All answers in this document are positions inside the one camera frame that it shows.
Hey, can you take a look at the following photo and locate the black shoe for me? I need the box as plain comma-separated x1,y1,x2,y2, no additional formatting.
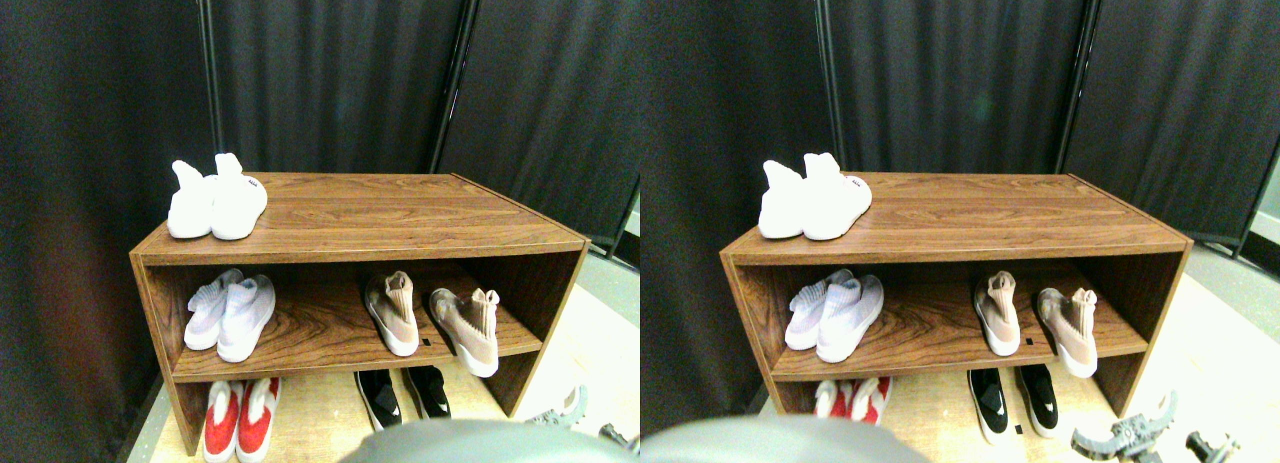
355,370,404,432
405,366,454,421
1015,364,1060,439
967,369,1011,444

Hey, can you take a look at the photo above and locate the beige shoe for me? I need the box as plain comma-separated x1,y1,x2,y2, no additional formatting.
973,271,1022,358
364,271,422,358
1036,288,1100,380
429,288,502,379

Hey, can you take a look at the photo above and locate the curtain stand pole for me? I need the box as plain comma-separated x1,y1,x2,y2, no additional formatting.
429,0,485,175
812,0,847,171
602,178,641,261
1054,0,1107,175
1190,146,1280,261

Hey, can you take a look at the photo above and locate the red shoe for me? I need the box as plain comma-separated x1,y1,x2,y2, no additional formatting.
203,381,247,463
848,377,894,425
813,380,851,419
236,377,283,463

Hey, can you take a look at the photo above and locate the pale lilac shoe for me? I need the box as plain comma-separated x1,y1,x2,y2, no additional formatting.
816,274,886,365
184,269,245,352
784,269,856,352
217,274,277,364

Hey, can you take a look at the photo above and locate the brown shoe rack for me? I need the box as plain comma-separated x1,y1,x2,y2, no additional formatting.
130,172,592,457
720,172,1194,416

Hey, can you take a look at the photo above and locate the white shoe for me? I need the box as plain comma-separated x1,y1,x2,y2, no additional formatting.
758,161,809,240
802,153,874,242
211,153,270,242
167,161,219,240

